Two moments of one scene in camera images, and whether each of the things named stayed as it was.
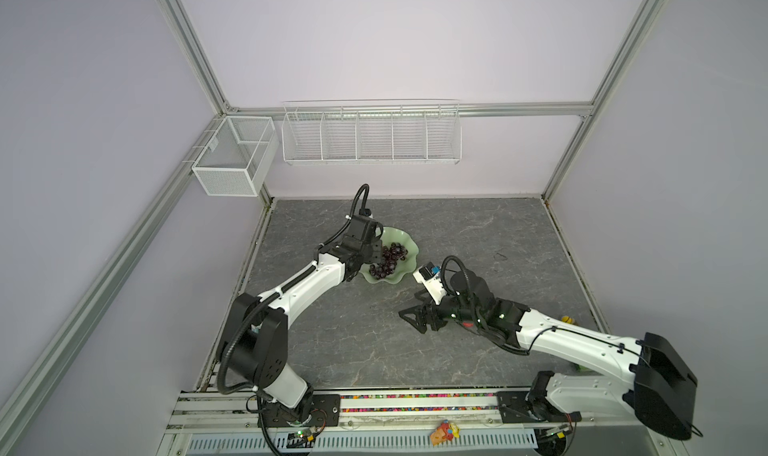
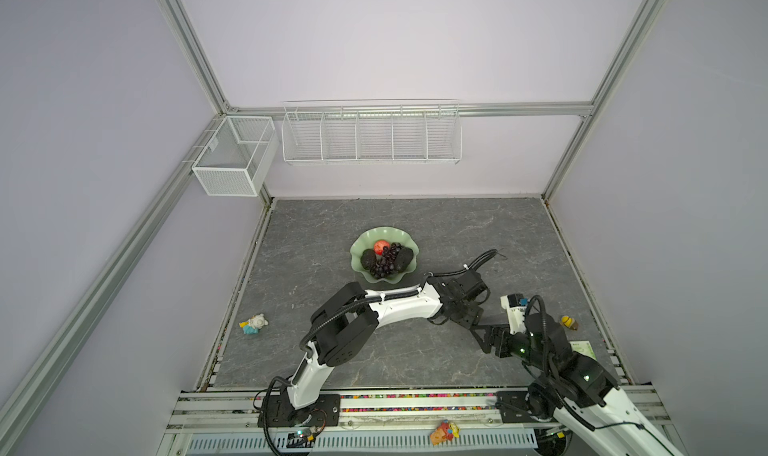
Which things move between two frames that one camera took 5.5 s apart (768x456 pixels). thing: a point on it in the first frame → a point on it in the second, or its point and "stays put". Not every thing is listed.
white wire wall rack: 372,132 stays put
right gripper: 421,310 → 503,333
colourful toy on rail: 445,432 stays put
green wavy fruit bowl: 399,257 stays put
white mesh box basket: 239,158 stays put
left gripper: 377,250 → 474,315
